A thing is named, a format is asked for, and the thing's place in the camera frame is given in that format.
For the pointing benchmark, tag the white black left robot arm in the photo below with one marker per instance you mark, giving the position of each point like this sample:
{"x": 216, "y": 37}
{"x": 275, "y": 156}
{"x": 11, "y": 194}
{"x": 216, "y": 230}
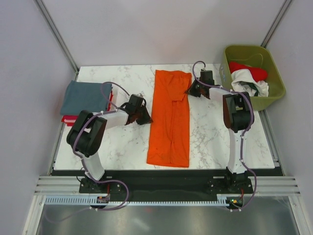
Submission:
{"x": 86, "y": 134}

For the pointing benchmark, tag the folded red t-shirt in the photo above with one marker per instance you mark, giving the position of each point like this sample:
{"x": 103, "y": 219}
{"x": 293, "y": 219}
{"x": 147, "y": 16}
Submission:
{"x": 107, "y": 109}

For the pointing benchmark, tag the folded grey-blue t-shirt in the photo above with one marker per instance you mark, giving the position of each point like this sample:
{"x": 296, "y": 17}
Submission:
{"x": 80, "y": 96}

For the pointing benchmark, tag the folded pink t-shirt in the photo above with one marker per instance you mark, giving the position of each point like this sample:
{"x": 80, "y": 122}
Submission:
{"x": 69, "y": 119}

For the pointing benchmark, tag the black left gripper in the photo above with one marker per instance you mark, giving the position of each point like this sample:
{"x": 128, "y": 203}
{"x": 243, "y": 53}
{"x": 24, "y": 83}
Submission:
{"x": 146, "y": 119}

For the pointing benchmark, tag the left aluminium frame post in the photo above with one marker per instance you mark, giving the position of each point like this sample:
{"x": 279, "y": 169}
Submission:
{"x": 56, "y": 33}

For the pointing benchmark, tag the white slotted cable duct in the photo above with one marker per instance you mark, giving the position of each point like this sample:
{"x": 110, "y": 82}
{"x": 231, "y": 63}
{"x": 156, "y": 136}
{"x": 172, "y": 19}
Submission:
{"x": 110, "y": 201}

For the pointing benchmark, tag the white garment in bin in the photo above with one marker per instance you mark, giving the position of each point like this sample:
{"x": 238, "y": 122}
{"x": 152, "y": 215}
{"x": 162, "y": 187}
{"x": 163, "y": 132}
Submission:
{"x": 242, "y": 81}

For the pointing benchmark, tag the red garment in bin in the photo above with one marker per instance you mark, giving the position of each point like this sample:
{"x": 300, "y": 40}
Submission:
{"x": 258, "y": 74}

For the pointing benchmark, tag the right aluminium frame post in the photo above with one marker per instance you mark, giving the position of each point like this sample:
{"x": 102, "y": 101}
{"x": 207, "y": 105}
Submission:
{"x": 276, "y": 22}

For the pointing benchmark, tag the orange t-shirt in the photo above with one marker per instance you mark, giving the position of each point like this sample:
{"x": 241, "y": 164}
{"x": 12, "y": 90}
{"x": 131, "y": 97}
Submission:
{"x": 169, "y": 141}

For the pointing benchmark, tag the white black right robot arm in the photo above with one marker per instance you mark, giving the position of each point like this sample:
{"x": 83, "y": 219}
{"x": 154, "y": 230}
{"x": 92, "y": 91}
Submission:
{"x": 238, "y": 118}

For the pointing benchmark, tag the aluminium frame post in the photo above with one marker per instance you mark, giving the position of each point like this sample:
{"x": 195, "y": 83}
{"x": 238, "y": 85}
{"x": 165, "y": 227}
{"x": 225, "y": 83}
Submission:
{"x": 276, "y": 22}
{"x": 56, "y": 33}

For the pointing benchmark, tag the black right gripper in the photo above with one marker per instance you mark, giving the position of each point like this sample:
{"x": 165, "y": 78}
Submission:
{"x": 190, "y": 91}

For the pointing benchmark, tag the olive green plastic bin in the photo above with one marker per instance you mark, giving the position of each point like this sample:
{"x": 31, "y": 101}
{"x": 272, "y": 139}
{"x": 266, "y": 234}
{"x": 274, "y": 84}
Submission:
{"x": 254, "y": 56}

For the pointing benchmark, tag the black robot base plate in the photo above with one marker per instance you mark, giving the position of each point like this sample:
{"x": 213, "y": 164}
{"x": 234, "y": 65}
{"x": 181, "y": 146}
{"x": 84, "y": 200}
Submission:
{"x": 165, "y": 184}

